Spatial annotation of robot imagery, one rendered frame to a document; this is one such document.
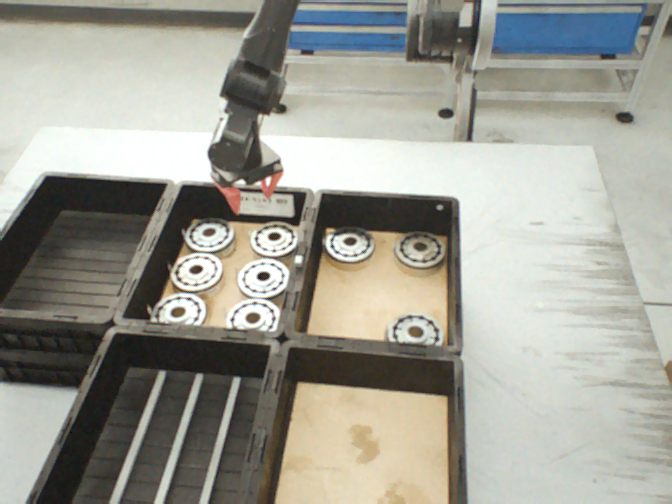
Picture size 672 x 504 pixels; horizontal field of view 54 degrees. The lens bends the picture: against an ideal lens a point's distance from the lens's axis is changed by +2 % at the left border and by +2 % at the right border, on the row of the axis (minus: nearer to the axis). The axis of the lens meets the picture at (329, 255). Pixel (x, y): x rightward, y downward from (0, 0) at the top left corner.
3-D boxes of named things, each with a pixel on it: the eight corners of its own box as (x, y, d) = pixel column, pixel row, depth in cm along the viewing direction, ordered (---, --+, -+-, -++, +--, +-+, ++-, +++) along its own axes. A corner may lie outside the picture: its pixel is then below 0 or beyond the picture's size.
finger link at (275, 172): (288, 203, 114) (284, 160, 108) (253, 220, 111) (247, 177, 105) (267, 183, 118) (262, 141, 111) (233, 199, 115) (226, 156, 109)
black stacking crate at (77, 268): (60, 212, 152) (43, 173, 144) (186, 221, 149) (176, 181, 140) (-29, 352, 124) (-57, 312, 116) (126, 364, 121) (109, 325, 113)
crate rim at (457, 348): (316, 196, 139) (315, 187, 137) (458, 205, 136) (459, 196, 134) (283, 347, 111) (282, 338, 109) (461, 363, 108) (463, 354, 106)
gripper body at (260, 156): (283, 166, 108) (279, 129, 103) (230, 191, 104) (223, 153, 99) (262, 148, 112) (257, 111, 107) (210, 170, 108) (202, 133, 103)
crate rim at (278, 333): (179, 187, 142) (177, 179, 140) (315, 196, 139) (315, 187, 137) (113, 333, 114) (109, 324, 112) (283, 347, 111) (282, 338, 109)
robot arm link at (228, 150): (288, 76, 97) (233, 53, 95) (276, 121, 89) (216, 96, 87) (264, 136, 105) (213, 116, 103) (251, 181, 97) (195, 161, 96)
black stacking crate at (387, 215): (318, 230, 145) (316, 190, 137) (452, 239, 142) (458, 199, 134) (288, 378, 118) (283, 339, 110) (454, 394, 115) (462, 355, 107)
